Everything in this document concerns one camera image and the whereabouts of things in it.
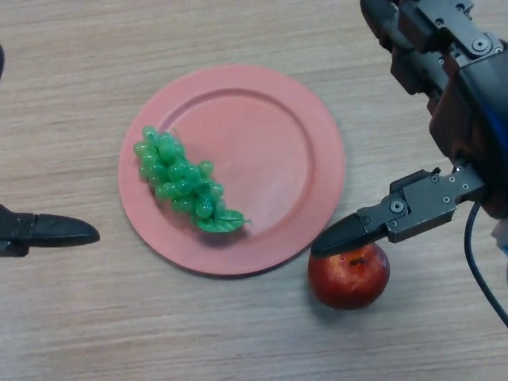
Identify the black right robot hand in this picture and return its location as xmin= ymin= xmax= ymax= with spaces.
xmin=311 ymin=0 xmax=508 ymax=257

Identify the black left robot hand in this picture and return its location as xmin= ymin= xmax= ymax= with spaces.
xmin=0 ymin=44 xmax=101 ymax=258

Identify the green grapes bunch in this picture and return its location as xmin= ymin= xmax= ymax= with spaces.
xmin=133 ymin=125 xmax=254 ymax=235

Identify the pink round plate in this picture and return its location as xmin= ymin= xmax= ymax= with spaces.
xmin=117 ymin=65 xmax=346 ymax=277

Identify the red apple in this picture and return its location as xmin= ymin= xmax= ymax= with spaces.
xmin=308 ymin=243 xmax=391 ymax=310

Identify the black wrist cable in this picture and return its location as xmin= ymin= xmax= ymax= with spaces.
xmin=464 ymin=202 xmax=508 ymax=325

